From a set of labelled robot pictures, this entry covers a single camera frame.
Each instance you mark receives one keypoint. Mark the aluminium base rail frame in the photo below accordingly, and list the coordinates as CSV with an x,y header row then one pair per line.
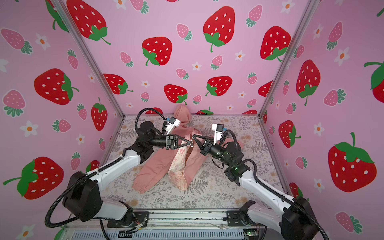
x,y
173,224

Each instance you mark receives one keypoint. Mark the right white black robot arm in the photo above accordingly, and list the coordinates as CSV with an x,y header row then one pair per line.
x,y
294,218

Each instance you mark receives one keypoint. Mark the right aluminium corner post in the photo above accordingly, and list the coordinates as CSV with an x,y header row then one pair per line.
x,y
296,38

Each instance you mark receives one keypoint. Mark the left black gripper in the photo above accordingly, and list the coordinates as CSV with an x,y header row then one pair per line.
x,y
173,142

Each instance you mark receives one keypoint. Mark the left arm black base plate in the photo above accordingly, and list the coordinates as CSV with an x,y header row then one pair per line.
x,y
131,220

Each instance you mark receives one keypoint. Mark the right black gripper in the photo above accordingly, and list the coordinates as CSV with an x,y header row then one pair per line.
x,y
205,147

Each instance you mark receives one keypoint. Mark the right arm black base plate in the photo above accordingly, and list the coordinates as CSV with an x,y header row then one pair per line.
x,y
237,218

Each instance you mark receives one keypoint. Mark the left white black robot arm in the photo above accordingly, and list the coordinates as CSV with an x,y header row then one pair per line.
x,y
83,195

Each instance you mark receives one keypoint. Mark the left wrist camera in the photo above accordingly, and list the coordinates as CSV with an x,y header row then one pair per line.
x,y
172,123

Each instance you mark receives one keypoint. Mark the aluminium corner post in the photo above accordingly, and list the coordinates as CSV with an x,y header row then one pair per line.
x,y
78,38
296,38

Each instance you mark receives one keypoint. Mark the pink hooded zip jacket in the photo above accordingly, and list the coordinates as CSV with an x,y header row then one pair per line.
x,y
181,164

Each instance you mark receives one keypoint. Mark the left aluminium corner post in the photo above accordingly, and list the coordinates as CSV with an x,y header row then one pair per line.
x,y
78,38

